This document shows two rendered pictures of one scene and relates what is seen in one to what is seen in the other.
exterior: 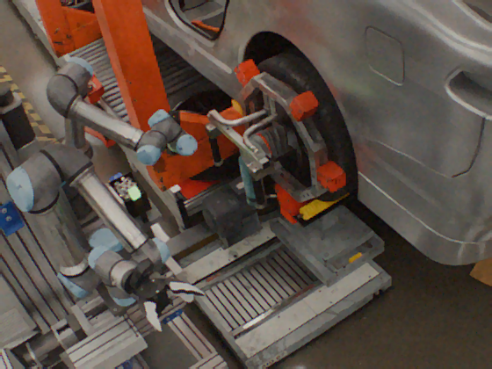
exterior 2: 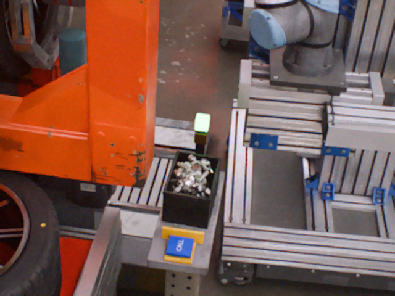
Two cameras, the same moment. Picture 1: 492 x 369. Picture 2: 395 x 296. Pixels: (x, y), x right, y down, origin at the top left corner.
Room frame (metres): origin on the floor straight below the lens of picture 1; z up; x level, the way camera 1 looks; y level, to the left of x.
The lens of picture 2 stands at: (3.62, 1.44, 1.96)
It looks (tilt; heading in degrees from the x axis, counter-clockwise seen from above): 37 degrees down; 210
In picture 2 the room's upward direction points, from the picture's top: 5 degrees clockwise
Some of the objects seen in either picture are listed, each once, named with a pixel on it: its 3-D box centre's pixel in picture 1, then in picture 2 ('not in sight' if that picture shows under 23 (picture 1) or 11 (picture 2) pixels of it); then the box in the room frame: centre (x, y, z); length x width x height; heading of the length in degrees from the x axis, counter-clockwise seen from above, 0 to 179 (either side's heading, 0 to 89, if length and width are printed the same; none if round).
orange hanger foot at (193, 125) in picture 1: (220, 119); (8, 106); (2.36, 0.07, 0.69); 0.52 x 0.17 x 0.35; 114
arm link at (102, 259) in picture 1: (109, 264); not in sight; (1.06, 0.42, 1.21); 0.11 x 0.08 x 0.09; 43
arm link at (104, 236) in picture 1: (109, 250); not in sight; (1.34, 0.51, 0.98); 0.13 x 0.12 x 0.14; 133
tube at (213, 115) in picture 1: (238, 105); not in sight; (1.95, -0.02, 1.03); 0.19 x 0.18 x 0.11; 114
